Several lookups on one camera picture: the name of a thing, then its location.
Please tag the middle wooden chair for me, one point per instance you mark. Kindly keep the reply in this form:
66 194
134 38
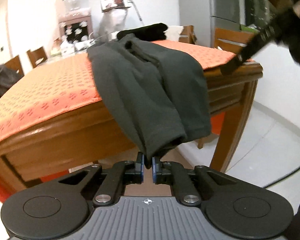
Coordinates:
15 65

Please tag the orange patterned table mat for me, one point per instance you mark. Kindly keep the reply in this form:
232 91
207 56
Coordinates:
59 87

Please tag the tablet on stand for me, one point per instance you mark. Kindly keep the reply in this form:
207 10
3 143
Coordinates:
108 5

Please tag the black long-sleeve shirt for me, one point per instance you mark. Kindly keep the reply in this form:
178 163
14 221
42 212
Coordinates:
157 95

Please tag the far wooden chair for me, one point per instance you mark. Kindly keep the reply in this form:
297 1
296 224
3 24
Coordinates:
37 56

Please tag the right hand black glove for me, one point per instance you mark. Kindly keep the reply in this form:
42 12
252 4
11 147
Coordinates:
291 31

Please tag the grey refrigerator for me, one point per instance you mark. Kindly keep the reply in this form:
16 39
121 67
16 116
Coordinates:
224 14

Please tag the white plastic bag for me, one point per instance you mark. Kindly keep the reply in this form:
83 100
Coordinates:
113 21

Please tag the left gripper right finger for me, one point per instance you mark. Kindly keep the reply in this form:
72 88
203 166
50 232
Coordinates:
176 176

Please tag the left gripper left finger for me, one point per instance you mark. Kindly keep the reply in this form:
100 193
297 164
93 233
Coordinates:
121 174

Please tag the cardboard box with paper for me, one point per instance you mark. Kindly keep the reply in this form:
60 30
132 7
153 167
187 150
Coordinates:
183 34

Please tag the folded black garment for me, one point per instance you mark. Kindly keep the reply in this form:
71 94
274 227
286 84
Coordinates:
147 33

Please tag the right side wooden chair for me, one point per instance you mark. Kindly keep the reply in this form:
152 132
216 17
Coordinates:
232 41

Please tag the wooden chair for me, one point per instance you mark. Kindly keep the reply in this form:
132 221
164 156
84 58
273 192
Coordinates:
15 65
232 41
37 56

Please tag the brown water dispenser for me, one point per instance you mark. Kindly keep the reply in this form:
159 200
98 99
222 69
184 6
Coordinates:
75 28

